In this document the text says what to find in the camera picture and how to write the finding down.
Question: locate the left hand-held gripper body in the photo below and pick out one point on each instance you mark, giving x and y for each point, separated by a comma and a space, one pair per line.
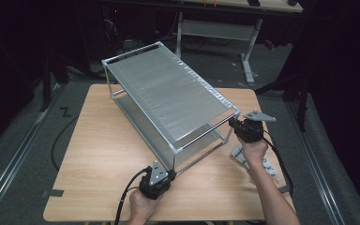
156, 178

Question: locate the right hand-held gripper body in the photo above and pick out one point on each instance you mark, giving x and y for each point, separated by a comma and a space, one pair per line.
251, 131

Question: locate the black-and-white striped cloth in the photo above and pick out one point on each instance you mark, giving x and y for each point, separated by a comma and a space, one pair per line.
239, 154

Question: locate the grey two-tier shelf rack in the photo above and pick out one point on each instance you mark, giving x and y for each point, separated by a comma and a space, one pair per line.
168, 90

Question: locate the person's right hand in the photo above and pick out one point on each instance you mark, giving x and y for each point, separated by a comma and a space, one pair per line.
253, 151

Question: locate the person's left hand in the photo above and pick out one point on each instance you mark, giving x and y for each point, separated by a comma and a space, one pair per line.
142, 204

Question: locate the black stand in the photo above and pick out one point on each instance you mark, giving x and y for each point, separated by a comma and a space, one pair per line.
46, 87
302, 106

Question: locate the grey tape piece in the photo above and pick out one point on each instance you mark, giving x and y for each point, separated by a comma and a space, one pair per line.
283, 189
52, 193

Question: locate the red object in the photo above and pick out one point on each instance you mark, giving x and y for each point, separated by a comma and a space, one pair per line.
269, 44

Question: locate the white-legged wooden desk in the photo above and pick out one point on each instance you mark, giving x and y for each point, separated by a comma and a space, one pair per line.
218, 29

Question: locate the small black device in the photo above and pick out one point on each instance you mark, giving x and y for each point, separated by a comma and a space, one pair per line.
254, 2
292, 2

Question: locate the dark computer tower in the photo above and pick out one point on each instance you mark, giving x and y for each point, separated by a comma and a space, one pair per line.
109, 28

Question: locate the metal floor rail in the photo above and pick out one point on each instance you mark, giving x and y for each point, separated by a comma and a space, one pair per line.
324, 187
11, 162

